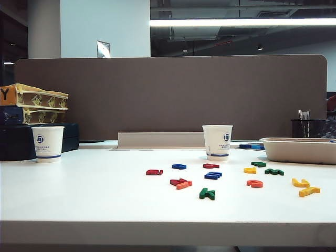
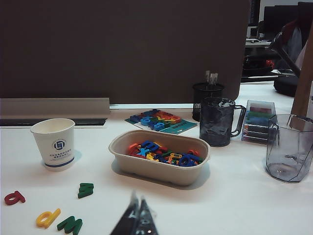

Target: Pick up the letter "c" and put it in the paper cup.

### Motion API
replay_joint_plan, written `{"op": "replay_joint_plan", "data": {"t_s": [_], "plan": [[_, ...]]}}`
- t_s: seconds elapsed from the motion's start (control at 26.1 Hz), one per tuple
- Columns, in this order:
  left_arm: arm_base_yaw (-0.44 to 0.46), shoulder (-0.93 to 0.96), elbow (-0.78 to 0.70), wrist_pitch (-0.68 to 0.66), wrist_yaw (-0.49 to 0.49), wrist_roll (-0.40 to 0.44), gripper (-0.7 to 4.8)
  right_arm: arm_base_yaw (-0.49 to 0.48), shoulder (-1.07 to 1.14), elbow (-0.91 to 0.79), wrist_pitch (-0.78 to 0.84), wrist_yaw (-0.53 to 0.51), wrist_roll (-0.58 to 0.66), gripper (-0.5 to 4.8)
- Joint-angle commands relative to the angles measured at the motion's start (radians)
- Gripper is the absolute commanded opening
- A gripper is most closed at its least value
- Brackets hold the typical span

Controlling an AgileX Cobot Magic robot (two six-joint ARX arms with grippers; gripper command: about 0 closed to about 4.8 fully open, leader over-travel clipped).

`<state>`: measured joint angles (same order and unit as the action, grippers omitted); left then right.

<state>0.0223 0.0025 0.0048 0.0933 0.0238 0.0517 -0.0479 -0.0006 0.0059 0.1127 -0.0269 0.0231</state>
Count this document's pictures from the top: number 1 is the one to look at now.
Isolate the white paper cup blue logo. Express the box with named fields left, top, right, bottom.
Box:
left=31, top=126, right=65, bottom=163
left=202, top=124, right=234, bottom=162

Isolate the orange magnetic letter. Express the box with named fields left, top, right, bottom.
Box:
left=176, top=180, right=193, bottom=190

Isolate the blue letter m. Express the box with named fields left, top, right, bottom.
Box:
left=204, top=171, right=223, bottom=180

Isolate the green letter k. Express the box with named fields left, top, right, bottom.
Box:
left=198, top=187, right=216, bottom=201

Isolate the yellow box with letter Y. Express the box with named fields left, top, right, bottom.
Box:
left=0, top=83, right=69, bottom=110

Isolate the yellow letter y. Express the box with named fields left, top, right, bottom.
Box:
left=299, top=186, right=321, bottom=197

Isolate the brown desk partition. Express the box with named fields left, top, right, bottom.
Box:
left=14, top=54, right=328, bottom=142

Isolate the teal magnet number pack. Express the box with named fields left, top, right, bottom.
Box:
left=239, top=143, right=266, bottom=151

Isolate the small standing sign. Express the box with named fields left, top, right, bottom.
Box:
left=96, top=40, right=110, bottom=58

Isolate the ceiling light strip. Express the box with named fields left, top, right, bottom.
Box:
left=150, top=18, right=336, bottom=27

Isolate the yellow and blue box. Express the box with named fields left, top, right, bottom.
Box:
left=0, top=104, right=68, bottom=125

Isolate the beige pulp tray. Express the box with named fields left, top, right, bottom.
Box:
left=259, top=137, right=336, bottom=165

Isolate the black mesh pen holder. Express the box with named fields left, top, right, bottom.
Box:
left=290, top=119, right=316, bottom=138

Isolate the dark blue case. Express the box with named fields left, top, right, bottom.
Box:
left=0, top=122, right=80, bottom=161

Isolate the beige cable outlet box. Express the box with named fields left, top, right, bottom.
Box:
left=109, top=132, right=208, bottom=151

